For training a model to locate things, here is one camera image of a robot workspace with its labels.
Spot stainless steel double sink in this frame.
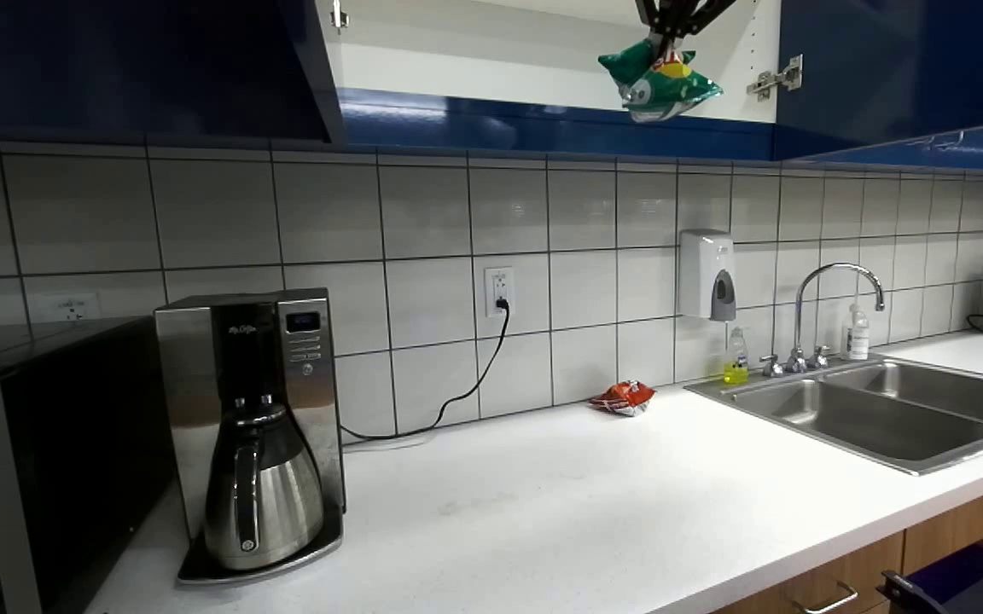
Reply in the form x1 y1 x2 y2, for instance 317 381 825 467
697 354 983 479

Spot blue closed wall cabinet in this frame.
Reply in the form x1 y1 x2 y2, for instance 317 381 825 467
0 0 346 150

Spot yellow dish soap bottle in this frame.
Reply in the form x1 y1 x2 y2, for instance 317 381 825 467
712 326 753 393

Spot green Lays chip bag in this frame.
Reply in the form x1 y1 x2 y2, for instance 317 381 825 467
594 33 726 128

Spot blue open cabinet door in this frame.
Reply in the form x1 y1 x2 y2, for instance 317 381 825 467
773 0 983 179

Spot white wall soap dispenser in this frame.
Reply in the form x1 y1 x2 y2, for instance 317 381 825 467
676 229 742 326

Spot black power cord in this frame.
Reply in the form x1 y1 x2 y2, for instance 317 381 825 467
338 298 514 448

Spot black and silver microwave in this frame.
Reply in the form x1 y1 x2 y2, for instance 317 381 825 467
0 319 179 614

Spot chrome kitchen faucet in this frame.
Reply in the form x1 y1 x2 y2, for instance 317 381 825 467
763 258 890 380

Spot white open wall cabinet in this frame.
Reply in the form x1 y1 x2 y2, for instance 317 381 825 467
313 0 786 163

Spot metal drawer handle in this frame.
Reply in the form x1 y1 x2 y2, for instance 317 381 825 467
791 585 866 614

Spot white wall outlet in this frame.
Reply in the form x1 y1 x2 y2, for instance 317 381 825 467
481 262 519 322

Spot metal cabinet hinge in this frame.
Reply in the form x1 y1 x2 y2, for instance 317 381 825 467
744 51 810 104

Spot blue chair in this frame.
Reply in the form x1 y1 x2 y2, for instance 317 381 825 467
878 542 983 614

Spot stainless steel coffee maker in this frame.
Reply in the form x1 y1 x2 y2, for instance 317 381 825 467
151 288 347 589

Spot red snack bag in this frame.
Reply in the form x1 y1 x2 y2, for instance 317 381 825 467
592 380 658 420

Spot small white pump bottle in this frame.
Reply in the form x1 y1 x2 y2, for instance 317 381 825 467
842 298 878 365

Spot stainless steel coffee carafe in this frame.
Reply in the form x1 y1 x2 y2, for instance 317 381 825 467
198 412 331 577

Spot wooden base cabinet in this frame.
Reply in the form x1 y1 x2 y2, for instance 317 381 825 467
716 474 983 614

